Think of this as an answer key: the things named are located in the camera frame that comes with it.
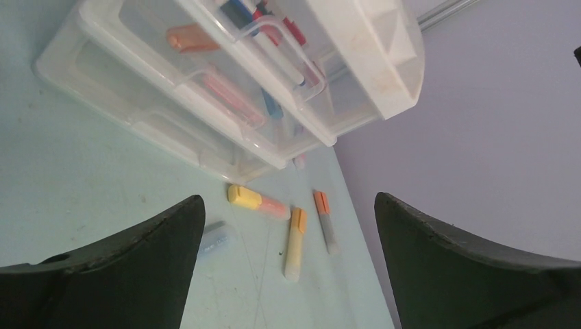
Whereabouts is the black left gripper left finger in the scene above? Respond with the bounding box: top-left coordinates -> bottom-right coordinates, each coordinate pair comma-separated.
1,195 -> 206,328

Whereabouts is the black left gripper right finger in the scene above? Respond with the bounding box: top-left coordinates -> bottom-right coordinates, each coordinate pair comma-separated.
374,193 -> 580,328

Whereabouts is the light blue highlighter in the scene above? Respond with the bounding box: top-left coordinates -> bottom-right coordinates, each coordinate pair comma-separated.
197,221 -> 237,258

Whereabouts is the yellow pink highlighter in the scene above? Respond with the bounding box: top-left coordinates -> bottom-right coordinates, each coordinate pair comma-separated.
227,184 -> 291,221

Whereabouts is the pale yellow highlighter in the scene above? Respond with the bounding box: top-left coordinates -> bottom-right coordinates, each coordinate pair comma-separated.
284,208 -> 307,282

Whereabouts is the pink correction tape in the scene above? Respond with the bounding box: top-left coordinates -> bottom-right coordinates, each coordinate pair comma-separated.
202,71 -> 267,129

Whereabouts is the blue transparent correction tape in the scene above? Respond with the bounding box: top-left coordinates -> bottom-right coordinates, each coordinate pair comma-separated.
261,88 -> 284,120

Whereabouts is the white plastic drawer organizer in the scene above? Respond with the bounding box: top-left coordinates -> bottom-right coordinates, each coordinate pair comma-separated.
35,1 -> 425,182

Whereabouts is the black cap marker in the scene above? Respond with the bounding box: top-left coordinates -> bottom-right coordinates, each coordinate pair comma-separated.
254,25 -> 306,86

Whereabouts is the red cap marker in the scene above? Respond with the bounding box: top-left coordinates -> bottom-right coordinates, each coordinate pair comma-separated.
252,2 -> 282,47
261,0 -> 307,47

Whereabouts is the blue cap whiteboard marker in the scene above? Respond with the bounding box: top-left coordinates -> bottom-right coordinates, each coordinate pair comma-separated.
219,0 -> 263,37

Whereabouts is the orange grey highlighter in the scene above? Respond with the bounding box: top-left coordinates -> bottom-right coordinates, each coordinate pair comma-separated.
313,190 -> 339,254

